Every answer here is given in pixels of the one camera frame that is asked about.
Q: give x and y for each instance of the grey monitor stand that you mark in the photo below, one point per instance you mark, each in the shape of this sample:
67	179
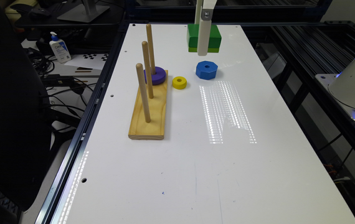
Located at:
85	12

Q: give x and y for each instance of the middle wooden peg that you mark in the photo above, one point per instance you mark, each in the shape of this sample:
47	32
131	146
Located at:
147	69

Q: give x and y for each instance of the wooden peg base board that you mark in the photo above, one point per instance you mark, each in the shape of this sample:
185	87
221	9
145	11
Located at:
154	130

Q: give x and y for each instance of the black computer mouse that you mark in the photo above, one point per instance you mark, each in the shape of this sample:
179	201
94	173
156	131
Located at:
39	13

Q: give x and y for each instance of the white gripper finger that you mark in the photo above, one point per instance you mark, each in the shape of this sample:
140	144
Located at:
205	26
198	11

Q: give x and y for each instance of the green square block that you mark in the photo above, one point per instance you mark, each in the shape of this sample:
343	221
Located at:
215	38

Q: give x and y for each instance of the purple round block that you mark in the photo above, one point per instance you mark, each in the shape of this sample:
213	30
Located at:
159	77

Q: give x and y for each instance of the blue octagonal block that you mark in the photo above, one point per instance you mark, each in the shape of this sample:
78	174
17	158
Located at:
206	70

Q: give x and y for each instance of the checkerboard calibration sheet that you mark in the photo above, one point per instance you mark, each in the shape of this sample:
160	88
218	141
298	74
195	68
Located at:
94	61

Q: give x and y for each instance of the black office chair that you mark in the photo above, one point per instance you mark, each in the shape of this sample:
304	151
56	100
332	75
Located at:
25	122

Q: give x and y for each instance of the white lotion pump bottle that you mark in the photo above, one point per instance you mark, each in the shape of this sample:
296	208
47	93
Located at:
59	48

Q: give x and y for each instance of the far wooden peg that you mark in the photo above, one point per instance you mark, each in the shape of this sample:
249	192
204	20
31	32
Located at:
150	48

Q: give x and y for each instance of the yellow ring block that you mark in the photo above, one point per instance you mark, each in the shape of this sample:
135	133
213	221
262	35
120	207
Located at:
179	83

